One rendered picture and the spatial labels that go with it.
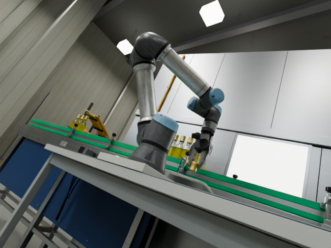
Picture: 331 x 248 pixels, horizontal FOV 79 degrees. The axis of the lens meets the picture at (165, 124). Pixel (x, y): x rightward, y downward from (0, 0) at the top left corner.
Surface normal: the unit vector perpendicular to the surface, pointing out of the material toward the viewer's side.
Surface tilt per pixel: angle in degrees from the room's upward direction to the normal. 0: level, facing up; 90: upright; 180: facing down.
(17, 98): 90
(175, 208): 90
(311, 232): 90
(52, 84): 90
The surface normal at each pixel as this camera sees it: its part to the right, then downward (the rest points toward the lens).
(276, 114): -0.39, -0.51
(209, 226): -0.57, -0.52
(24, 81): 0.73, 0.04
